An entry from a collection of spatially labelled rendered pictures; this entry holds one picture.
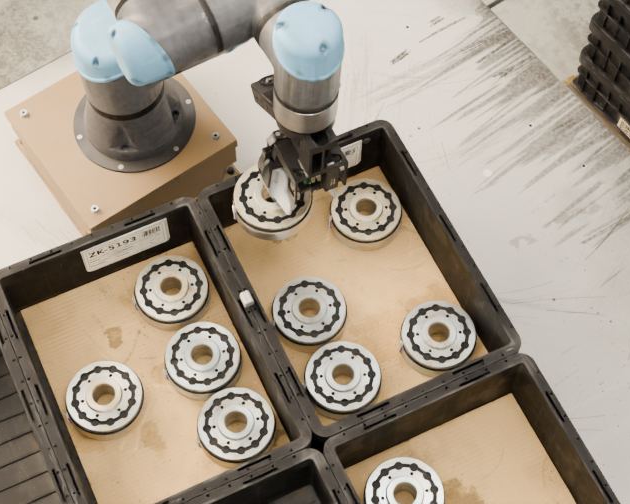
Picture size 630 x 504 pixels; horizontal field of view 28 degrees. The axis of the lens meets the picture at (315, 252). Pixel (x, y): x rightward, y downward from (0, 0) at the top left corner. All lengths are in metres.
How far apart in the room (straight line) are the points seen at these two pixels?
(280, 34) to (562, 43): 1.82
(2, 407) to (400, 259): 0.59
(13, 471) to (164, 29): 0.64
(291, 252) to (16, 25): 1.51
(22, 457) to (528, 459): 0.67
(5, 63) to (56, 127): 1.12
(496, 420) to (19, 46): 1.78
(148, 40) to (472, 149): 0.81
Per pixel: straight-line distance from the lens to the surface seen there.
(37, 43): 3.12
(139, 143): 1.90
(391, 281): 1.78
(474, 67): 2.15
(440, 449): 1.69
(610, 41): 2.65
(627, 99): 2.71
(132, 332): 1.76
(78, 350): 1.76
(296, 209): 1.62
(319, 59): 1.34
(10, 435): 1.73
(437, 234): 1.75
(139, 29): 1.39
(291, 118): 1.43
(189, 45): 1.39
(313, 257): 1.79
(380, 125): 1.79
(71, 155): 1.95
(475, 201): 2.01
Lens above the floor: 2.42
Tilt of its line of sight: 62 degrees down
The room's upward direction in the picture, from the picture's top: 1 degrees clockwise
